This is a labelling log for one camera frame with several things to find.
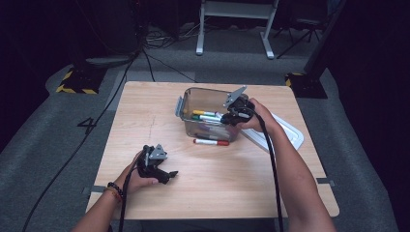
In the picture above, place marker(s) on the dark slanted stand pole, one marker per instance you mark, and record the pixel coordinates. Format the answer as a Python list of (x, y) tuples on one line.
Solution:
[(322, 38)]

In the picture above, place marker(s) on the purple marker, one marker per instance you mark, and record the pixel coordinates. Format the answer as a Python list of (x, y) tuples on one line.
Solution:
[(212, 129)]

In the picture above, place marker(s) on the black marker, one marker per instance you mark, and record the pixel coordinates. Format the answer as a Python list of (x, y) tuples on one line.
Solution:
[(203, 136)]

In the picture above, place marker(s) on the clear grey plastic container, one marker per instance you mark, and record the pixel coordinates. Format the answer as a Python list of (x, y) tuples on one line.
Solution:
[(199, 100)]

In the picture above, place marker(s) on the white metal table frame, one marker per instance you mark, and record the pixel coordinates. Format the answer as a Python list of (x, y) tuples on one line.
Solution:
[(237, 9)]

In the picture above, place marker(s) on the dark equipment cabinet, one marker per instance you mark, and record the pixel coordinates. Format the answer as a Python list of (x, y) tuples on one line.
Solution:
[(112, 25)]

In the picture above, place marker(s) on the white container lid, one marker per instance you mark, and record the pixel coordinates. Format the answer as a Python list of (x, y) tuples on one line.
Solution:
[(290, 137)]

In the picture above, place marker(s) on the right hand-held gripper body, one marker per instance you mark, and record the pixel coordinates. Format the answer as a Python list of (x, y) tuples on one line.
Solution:
[(241, 111)]

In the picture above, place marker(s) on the rust red marker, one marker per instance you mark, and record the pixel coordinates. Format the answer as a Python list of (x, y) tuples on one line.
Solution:
[(209, 142)]

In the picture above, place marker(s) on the grey flat stand base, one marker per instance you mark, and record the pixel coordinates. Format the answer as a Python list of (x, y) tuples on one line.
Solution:
[(109, 61)]

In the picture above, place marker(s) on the person's right hand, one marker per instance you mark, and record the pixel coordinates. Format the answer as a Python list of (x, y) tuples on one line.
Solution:
[(262, 119)]

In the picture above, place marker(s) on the yellow black striped base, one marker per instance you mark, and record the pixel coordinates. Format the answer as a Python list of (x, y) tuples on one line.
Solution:
[(80, 80), (306, 85)]

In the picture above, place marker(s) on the dark green marker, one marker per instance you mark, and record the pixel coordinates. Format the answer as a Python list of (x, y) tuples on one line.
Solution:
[(206, 118)]

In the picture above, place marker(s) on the person's left hand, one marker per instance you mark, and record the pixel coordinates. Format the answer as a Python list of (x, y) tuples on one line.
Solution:
[(132, 182)]

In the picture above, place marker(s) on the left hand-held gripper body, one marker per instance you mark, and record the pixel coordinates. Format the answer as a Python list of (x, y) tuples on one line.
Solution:
[(149, 164)]

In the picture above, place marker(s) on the grey tape strip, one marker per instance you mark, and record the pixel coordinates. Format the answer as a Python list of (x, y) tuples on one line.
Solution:
[(95, 189), (325, 181)]

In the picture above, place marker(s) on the yellow marker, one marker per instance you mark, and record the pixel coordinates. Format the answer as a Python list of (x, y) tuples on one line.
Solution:
[(201, 112)]

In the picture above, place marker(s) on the black tripod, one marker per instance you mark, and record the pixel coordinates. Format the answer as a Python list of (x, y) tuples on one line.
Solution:
[(306, 22)]

